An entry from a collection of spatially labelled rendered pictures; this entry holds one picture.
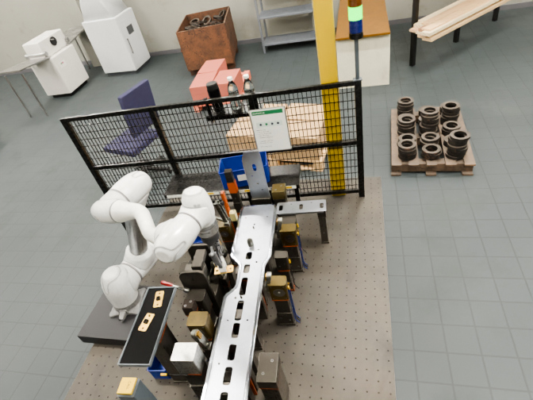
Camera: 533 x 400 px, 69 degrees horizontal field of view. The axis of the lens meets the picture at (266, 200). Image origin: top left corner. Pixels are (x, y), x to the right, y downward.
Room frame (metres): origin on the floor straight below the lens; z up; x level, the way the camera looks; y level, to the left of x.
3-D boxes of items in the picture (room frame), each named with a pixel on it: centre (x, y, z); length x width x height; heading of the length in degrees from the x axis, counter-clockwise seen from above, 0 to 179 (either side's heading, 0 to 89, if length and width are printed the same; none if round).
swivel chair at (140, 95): (4.02, 1.30, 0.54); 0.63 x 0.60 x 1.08; 73
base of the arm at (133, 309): (1.47, 0.93, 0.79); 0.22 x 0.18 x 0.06; 172
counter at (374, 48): (5.89, -2.03, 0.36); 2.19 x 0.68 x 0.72; 161
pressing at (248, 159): (1.86, 0.03, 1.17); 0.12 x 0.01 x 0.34; 75
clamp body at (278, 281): (1.16, 0.03, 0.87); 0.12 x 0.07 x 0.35; 75
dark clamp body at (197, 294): (1.17, 0.45, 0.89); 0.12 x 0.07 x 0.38; 75
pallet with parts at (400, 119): (3.29, -1.81, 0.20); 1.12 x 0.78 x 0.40; 156
